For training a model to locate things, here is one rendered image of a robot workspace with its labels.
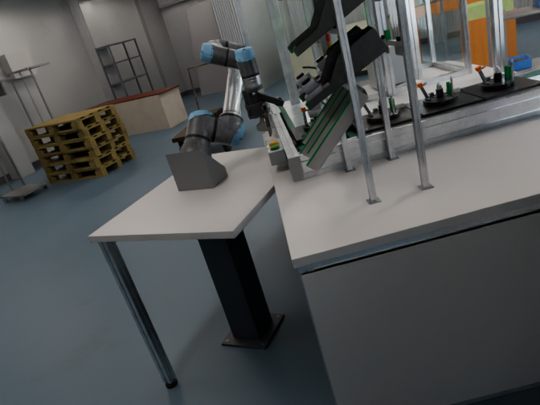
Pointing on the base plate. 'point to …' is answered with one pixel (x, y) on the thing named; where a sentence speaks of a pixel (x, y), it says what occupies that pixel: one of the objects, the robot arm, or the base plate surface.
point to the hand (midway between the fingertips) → (271, 132)
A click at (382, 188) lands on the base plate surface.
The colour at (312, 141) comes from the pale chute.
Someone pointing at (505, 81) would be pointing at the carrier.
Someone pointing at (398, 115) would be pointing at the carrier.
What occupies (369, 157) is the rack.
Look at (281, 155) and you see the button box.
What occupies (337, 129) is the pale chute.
